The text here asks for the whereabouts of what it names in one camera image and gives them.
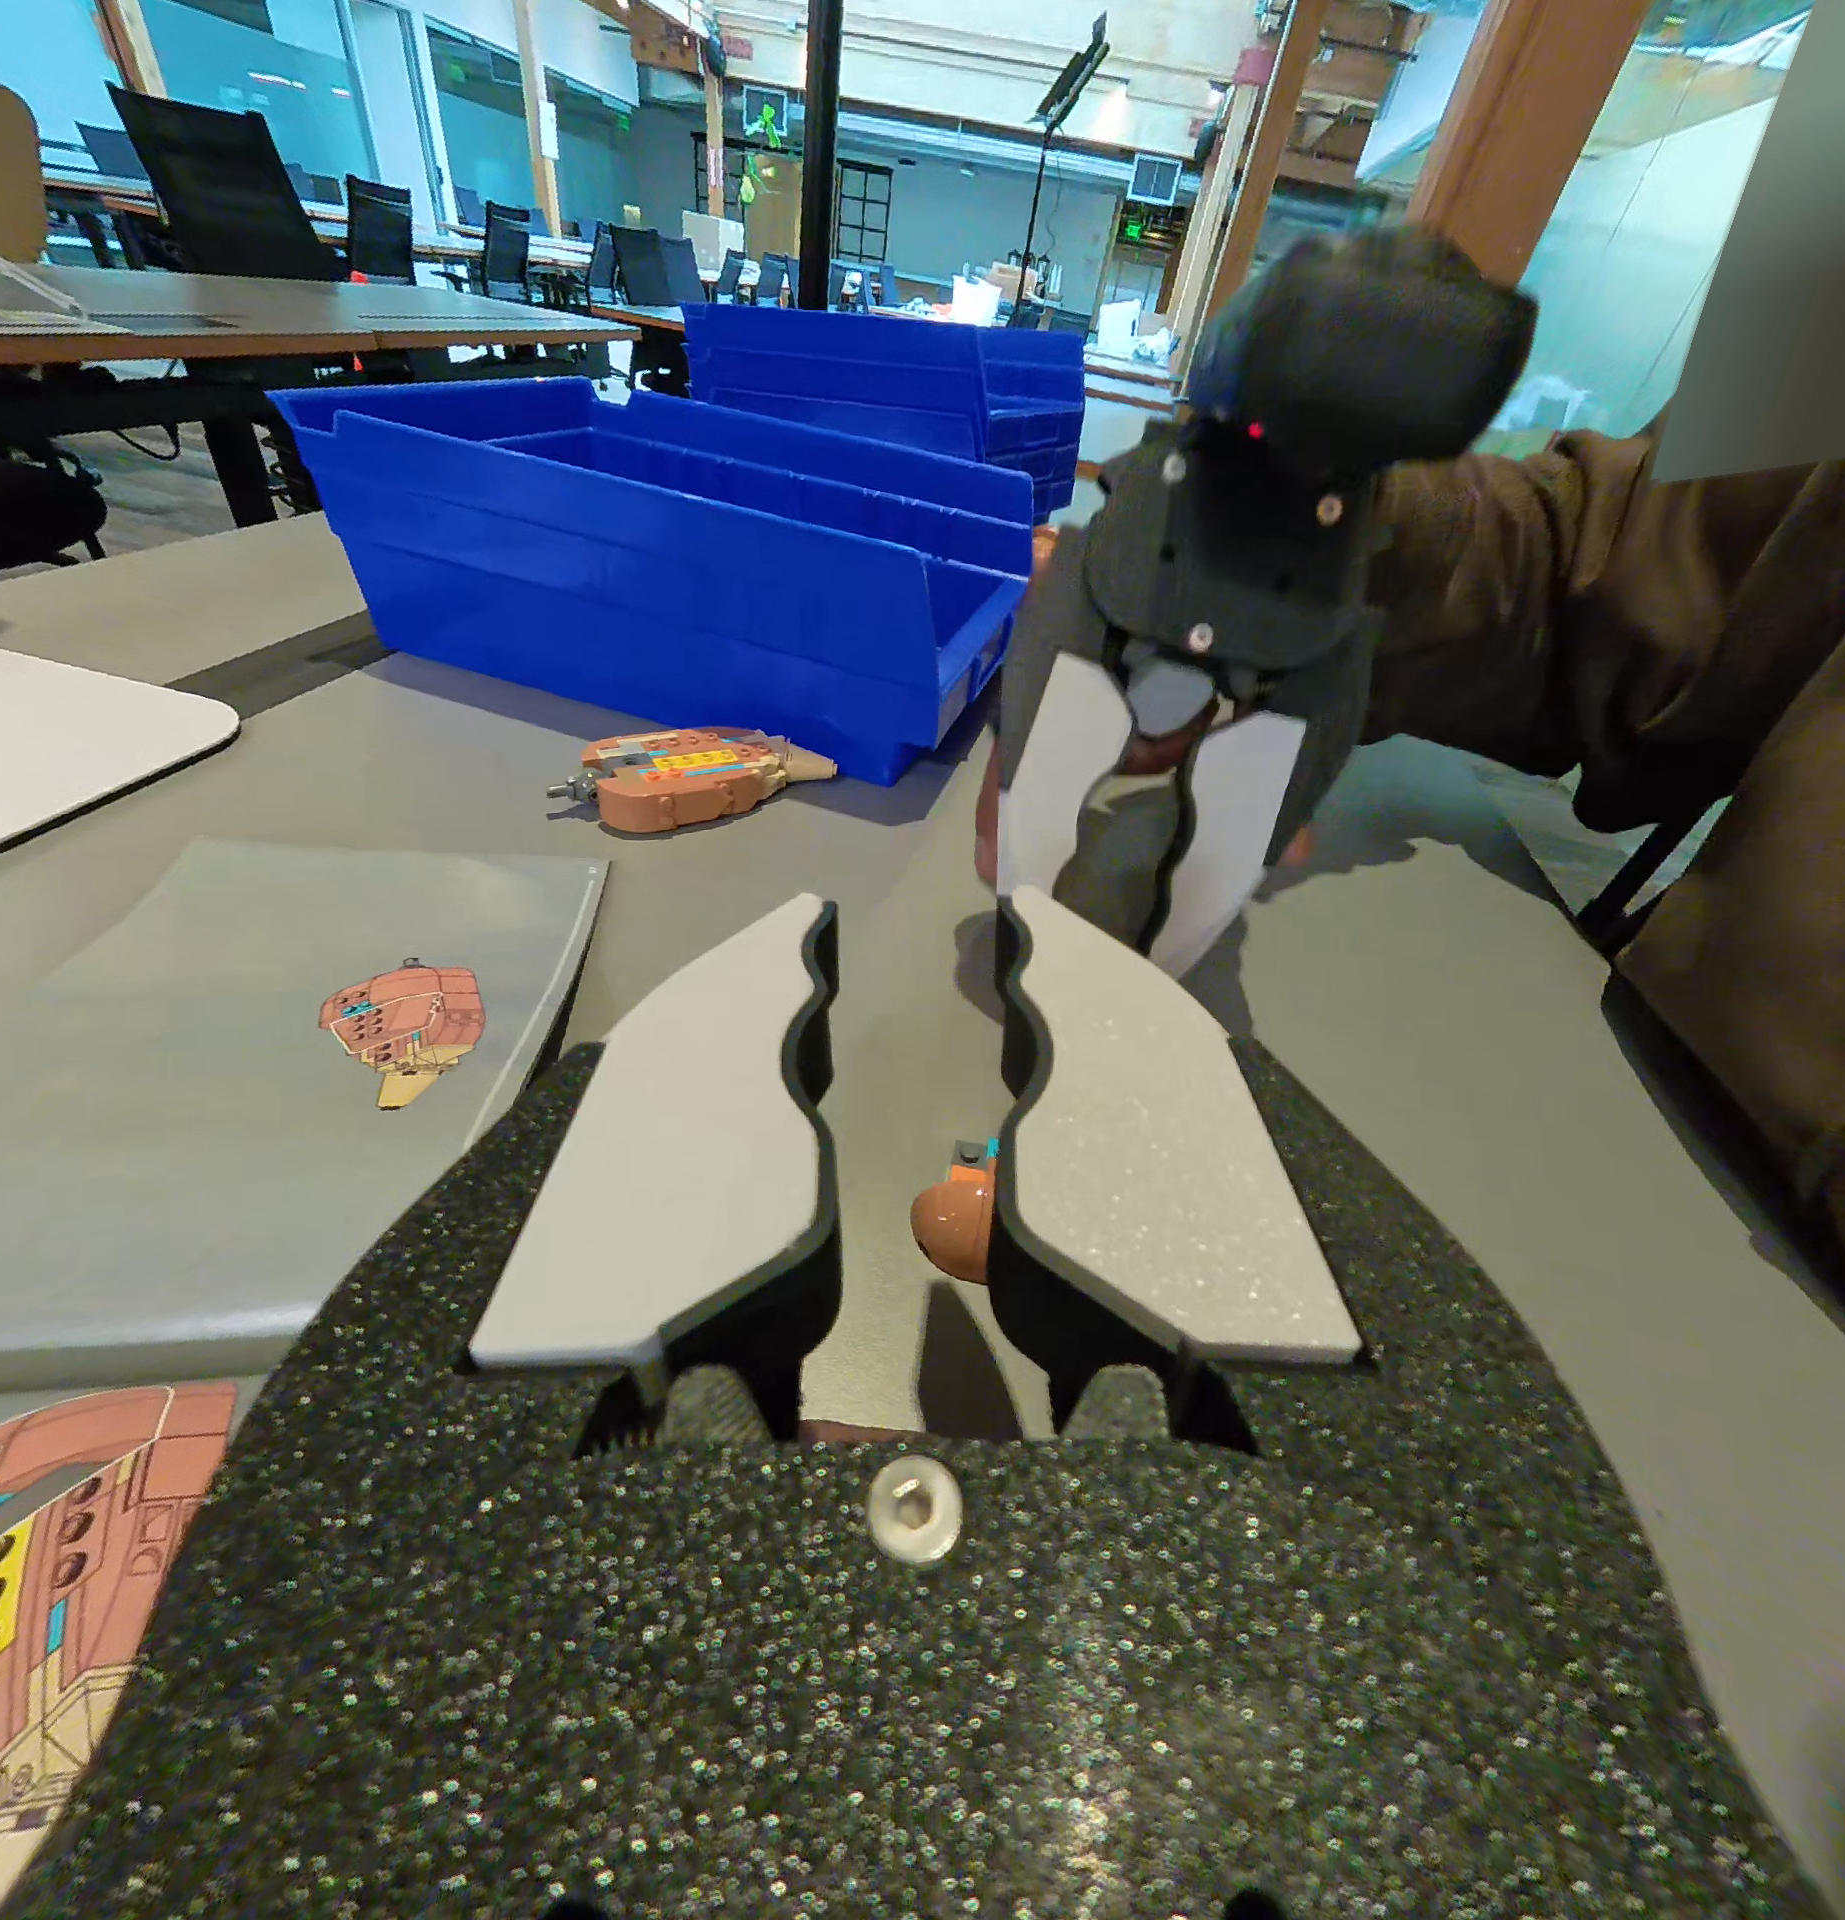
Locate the blue plastic bin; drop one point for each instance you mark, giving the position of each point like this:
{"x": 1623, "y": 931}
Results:
{"x": 412, "y": 405}
{"x": 637, "y": 599}

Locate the black office chair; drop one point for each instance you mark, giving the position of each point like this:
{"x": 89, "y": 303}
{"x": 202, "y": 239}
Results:
{"x": 216, "y": 180}
{"x": 378, "y": 225}

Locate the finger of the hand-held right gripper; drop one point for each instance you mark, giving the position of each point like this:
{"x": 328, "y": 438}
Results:
{"x": 1064, "y": 748}
{"x": 1239, "y": 812}

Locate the white rounded board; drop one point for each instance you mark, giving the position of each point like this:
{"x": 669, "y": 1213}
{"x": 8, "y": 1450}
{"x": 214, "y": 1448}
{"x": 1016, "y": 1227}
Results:
{"x": 66, "y": 736}

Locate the round brown brick assembly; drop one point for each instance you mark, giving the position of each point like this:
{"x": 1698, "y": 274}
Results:
{"x": 956, "y": 1216}

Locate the stack of blue plastic bins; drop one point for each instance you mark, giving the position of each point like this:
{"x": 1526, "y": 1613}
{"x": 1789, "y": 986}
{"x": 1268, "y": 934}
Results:
{"x": 892, "y": 374}

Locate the black light stand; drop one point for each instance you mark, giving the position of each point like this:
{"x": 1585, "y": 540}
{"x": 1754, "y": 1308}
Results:
{"x": 1073, "y": 91}

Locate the black pole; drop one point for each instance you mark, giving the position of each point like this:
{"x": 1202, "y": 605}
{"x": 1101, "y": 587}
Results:
{"x": 817, "y": 151}

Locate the dark office table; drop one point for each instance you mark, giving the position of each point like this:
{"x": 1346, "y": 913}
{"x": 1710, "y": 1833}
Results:
{"x": 337, "y": 307}

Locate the person's right hand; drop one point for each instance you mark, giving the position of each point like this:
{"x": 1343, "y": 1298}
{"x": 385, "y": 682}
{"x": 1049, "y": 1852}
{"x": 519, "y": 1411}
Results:
{"x": 989, "y": 818}

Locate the wooden column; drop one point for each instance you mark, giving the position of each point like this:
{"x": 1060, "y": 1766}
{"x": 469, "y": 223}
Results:
{"x": 1523, "y": 137}
{"x": 1252, "y": 168}

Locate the person's right forearm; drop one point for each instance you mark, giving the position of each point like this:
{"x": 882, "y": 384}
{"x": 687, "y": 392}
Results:
{"x": 1581, "y": 599}

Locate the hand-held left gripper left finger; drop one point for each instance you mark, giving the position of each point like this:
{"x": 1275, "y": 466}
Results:
{"x": 669, "y": 1155}

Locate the brown toy brick ship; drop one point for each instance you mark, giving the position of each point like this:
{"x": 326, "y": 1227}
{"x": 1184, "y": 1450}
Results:
{"x": 684, "y": 783}

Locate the grey instruction booklet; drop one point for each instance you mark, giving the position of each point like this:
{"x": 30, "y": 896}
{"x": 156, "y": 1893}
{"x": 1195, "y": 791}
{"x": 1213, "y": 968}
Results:
{"x": 262, "y": 1079}

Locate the person's brown jacket torso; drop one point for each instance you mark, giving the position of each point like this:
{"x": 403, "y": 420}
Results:
{"x": 1779, "y": 1021}

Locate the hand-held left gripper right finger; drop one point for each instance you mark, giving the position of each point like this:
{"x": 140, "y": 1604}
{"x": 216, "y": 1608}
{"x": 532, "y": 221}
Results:
{"x": 1163, "y": 1170}

